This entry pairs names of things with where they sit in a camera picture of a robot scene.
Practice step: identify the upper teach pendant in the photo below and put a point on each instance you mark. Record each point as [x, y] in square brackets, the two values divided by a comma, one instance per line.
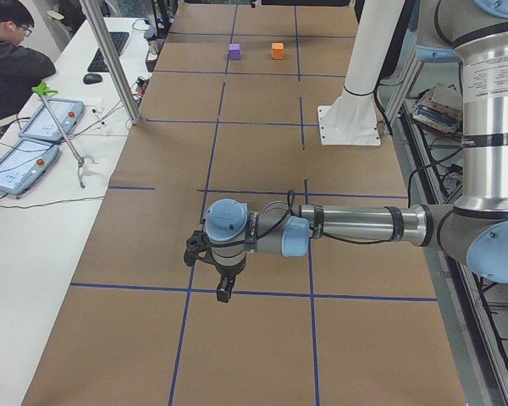
[41, 125]

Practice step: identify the aluminium frame post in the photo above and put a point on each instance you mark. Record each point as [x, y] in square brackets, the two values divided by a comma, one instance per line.
[99, 29]

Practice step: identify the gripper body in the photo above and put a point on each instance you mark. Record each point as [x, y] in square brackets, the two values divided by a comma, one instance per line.
[229, 271]

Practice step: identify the lower teach pendant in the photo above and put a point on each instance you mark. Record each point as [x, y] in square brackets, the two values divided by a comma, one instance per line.
[25, 164]

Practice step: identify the seated person in black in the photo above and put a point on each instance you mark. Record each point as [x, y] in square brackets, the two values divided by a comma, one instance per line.
[21, 68]

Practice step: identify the purple block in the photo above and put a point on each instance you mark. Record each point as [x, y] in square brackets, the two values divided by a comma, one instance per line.
[234, 51]

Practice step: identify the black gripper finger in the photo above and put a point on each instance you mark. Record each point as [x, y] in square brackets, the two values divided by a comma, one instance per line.
[225, 288]

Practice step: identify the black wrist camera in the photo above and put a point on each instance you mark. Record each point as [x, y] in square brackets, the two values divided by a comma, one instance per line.
[196, 247]

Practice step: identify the orange block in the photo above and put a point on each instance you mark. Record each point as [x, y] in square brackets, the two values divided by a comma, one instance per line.
[277, 51]

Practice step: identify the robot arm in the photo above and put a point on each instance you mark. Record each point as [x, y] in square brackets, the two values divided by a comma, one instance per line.
[473, 230]

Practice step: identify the stack of books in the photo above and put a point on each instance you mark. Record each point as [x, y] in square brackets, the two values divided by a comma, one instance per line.
[440, 108]

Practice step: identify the black computer mouse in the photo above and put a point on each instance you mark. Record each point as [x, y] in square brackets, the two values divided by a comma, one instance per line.
[92, 78]

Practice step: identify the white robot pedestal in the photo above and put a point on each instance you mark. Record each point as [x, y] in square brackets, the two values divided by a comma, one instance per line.
[352, 119]

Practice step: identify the teach pendant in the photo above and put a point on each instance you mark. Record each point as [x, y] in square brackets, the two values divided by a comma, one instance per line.
[41, 125]
[25, 164]

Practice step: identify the green handled reacher grabber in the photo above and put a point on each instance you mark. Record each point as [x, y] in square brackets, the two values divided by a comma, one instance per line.
[42, 90]

